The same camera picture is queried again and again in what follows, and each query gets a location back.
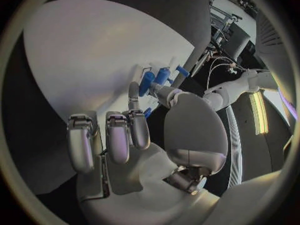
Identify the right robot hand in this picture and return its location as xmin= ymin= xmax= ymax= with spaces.
xmin=66 ymin=81 xmax=230 ymax=225

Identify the blue long cylinder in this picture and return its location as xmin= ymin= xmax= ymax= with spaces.
xmin=153 ymin=67 xmax=175 ymax=86
xmin=138 ymin=71 xmax=157 ymax=97

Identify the white task board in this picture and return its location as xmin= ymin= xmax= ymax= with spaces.
xmin=22 ymin=0 xmax=196 ymax=125

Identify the blue peg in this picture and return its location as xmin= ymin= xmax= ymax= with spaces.
xmin=143 ymin=107 xmax=154 ymax=120

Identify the blue plug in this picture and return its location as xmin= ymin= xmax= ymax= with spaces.
xmin=175 ymin=64 xmax=191 ymax=78

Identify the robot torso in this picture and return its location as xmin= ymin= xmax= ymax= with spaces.
xmin=216 ymin=88 xmax=297 ymax=198

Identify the glowing light bar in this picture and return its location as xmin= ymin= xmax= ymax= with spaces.
xmin=248 ymin=90 xmax=270 ymax=136

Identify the white cable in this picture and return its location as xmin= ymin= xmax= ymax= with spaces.
xmin=207 ymin=57 xmax=239 ymax=92
xmin=210 ymin=63 xmax=248 ymax=80

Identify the metal frame rack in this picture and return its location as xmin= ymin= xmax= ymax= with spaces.
xmin=208 ymin=1 xmax=243 ymax=49

